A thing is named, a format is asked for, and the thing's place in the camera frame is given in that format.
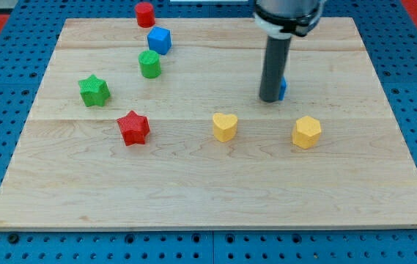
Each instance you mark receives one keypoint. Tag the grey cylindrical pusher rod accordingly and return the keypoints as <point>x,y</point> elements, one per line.
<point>275,60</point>

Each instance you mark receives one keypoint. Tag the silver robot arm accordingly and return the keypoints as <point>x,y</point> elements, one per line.
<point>281,20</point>

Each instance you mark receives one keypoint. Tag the blue cube block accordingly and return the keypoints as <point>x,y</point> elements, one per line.
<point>159,40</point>

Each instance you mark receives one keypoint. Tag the small blue block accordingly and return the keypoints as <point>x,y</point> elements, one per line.
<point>283,88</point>

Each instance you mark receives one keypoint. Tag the yellow hexagon block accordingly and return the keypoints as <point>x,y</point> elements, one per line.
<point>306,132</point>

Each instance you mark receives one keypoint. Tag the yellow heart block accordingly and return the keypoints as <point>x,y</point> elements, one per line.
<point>224,126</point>

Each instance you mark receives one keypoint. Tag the green cylinder block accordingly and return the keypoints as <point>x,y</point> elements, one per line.
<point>149,62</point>

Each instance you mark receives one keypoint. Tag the wooden board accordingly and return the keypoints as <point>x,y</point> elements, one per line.
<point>71,170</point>

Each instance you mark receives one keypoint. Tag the red cylinder block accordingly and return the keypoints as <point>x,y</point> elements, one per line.
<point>145,14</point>

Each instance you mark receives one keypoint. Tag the red star block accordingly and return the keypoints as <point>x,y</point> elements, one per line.
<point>134,128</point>

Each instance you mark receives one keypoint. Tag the green star block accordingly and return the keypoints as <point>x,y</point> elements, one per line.
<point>94,91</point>

